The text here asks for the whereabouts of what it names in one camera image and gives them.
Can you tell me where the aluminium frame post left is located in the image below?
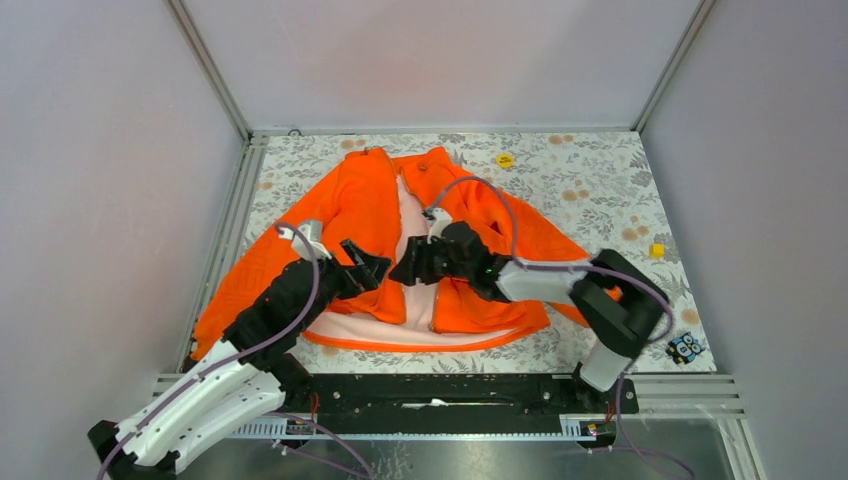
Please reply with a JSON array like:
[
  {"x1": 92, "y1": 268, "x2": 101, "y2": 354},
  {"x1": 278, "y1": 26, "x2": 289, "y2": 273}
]
[{"x1": 165, "y1": 0, "x2": 253, "y2": 142}]

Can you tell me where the slotted metal cable rail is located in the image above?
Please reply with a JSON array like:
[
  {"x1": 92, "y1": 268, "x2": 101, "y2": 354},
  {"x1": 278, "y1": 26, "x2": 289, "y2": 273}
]
[{"x1": 225, "y1": 414, "x2": 598, "y2": 443}]

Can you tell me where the floral patterned table mat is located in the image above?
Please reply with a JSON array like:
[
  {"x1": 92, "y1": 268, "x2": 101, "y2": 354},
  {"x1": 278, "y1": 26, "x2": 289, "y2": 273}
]
[{"x1": 238, "y1": 131, "x2": 718, "y2": 376}]

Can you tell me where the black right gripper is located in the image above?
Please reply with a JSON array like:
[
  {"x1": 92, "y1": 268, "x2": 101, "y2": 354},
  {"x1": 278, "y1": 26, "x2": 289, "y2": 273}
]
[{"x1": 388, "y1": 234, "x2": 473, "y2": 286}]

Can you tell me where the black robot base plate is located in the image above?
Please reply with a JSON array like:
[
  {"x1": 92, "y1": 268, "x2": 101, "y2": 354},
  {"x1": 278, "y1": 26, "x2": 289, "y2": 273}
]
[{"x1": 280, "y1": 374, "x2": 640, "y2": 422}]

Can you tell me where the yellow round sticker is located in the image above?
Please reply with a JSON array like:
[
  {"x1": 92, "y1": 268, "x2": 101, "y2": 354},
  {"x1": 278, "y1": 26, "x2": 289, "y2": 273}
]
[{"x1": 495, "y1": 152, "x2": 515, "y2": 169}]

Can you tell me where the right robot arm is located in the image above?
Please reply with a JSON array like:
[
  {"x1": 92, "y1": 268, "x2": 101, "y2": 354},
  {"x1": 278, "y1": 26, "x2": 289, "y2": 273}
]
[{"x1": 389, "y1": 222, "x2": 673, "y2": 412}]

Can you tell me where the blue owl sticker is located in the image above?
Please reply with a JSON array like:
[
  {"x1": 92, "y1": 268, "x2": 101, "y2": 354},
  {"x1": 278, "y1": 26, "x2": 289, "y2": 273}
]
[{"x1": 665, "y1": 332, "x2": 705, "y2": 365}]

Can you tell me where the orange zip jacket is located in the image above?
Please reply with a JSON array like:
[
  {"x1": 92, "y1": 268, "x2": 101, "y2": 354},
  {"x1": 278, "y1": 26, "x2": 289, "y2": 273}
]
[{"x1": 192, "y1": 147, "x2": 587, "y2": 359}]

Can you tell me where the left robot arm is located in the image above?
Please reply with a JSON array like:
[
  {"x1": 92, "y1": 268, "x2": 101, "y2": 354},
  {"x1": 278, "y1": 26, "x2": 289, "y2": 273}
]
[{"x1": 88, "y1": 239, "x2": 391, "y2": 479}]

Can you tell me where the aluminium frame post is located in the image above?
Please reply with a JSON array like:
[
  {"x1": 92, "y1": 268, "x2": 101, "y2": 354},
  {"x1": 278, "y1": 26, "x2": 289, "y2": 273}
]
[
  {"x1": 631, "y1": 0, "x2": 718, "y2": 134},
  {"x1": 165, "y1": 0, "x2": 253, "y2": 142}
]

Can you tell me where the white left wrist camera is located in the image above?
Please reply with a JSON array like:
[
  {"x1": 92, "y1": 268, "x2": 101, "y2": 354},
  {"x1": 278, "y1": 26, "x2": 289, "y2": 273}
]
[{"x1": 288, "y1": 219, "x2": 332, "y2": 260}]

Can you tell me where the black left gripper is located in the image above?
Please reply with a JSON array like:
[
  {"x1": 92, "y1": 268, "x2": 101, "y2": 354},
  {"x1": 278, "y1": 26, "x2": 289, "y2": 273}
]
[{"x1": 296, "y1": 238, "x2": 392, "y2": 332}]

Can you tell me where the aluminium frame post right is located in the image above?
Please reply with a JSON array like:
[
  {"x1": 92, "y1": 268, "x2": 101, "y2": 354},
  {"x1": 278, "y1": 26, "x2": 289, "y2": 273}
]
[{"x1": 631, "y1": 0, "x2": 718, "y2": 134}]

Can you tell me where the small yellow cube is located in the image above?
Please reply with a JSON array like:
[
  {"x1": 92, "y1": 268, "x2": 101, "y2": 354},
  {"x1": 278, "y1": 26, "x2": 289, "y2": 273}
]
[{"x1": 649, "y1": 243, "x2": 666, "y2": 259}]

